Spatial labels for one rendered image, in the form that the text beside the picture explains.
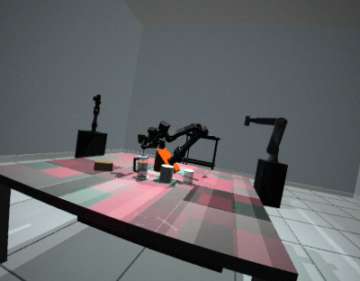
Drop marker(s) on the coffee press with black knob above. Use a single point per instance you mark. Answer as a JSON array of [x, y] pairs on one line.
[[142, 165]]

